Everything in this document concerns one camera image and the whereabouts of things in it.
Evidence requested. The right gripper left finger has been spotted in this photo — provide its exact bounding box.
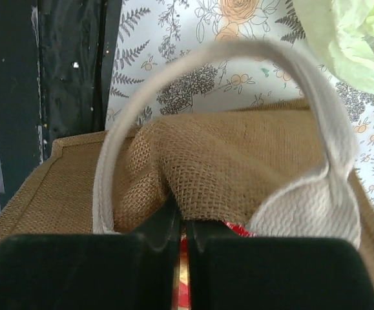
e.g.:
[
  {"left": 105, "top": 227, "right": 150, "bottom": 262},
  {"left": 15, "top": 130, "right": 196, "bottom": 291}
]
[{"left": 0, "top": 194, "right": 181, "bottom": 309}]

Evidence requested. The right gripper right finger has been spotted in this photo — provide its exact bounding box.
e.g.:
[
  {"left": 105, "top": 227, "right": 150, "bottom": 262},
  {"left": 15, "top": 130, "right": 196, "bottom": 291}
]
[{"left": 186, "top": 221, "right": 374, "bottom": 309}]

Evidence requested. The red white chips bag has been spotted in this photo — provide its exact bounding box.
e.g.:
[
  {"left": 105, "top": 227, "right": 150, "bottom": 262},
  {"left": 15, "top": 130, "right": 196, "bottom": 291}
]
[{"left": 176, "top": 221, "right": 255, "bottom": 309}]

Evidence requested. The brown jute tote bag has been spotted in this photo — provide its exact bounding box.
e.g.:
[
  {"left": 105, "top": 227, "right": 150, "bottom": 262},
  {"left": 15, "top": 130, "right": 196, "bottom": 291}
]
[{"left": 0, "top": 33, "right": 374, "bottom": 310}]

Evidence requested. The green plastic grocery bag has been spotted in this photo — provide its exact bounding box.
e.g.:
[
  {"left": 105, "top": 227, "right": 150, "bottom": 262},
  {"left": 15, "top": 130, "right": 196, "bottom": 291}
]
[{"left": 291, "top": 0, "right": 374, "bottom": 99}]

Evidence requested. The floral table mat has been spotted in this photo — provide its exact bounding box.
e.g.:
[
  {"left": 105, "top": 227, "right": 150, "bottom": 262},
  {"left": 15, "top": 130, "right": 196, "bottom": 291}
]
[{"left": 103, "top": 0, "right": 374, "bottom": 227}]

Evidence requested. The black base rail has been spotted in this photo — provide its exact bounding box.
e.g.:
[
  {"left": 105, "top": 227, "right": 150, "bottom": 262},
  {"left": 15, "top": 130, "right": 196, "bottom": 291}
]
[{"left": 0, "top": 1, "right": 123, "bottom": 206}]

